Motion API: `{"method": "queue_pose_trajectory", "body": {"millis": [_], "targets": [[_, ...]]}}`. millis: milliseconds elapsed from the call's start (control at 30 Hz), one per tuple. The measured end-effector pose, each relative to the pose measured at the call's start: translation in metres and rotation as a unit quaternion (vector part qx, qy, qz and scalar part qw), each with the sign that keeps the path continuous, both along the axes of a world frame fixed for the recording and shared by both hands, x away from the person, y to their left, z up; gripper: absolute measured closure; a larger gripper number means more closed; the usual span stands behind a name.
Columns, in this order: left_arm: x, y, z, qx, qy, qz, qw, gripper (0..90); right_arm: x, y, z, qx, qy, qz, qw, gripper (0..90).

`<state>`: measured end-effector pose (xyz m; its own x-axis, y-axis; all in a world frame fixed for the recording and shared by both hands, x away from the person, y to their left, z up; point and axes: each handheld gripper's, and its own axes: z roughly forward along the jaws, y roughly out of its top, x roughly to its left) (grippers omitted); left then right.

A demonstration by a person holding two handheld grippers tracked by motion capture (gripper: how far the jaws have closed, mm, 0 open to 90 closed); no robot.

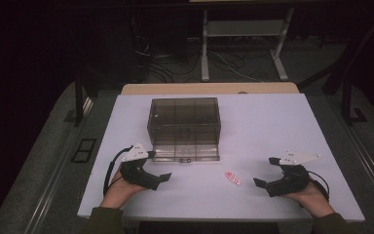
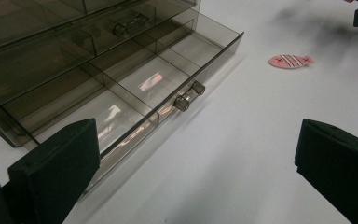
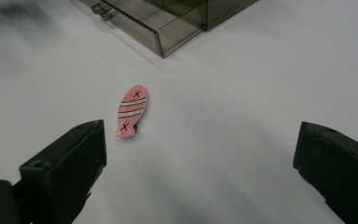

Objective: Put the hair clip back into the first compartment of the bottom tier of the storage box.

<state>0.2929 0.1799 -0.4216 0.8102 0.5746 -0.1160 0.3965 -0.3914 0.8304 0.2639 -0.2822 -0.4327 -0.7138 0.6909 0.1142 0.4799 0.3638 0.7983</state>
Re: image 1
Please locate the white metal desk frame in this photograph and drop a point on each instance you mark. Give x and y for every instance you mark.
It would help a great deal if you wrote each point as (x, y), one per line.
(245, 29)

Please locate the transparent smoky plastic compartment box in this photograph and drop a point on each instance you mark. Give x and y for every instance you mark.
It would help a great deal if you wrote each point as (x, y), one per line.
(184, 128)

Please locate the black metal stand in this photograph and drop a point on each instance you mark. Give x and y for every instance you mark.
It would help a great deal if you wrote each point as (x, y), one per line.
(79, 97)
(347, 81)

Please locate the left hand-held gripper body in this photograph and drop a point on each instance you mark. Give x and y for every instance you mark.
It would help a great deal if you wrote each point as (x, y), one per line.
(133, 169)

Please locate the metal floor rail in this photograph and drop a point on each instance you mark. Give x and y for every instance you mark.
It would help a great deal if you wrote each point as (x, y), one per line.
(366, 159)
(53, 182)

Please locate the person's left hand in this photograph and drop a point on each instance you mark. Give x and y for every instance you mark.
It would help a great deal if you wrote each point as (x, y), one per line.
(120, 191)

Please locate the small pink white packet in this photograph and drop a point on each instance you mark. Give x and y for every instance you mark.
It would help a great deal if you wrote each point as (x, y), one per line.
(232, 178)

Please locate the person's right hand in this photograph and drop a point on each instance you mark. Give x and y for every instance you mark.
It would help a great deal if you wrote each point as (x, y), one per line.
(311, 198)

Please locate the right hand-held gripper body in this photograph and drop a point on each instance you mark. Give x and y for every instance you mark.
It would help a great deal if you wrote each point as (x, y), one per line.
(293, 177)

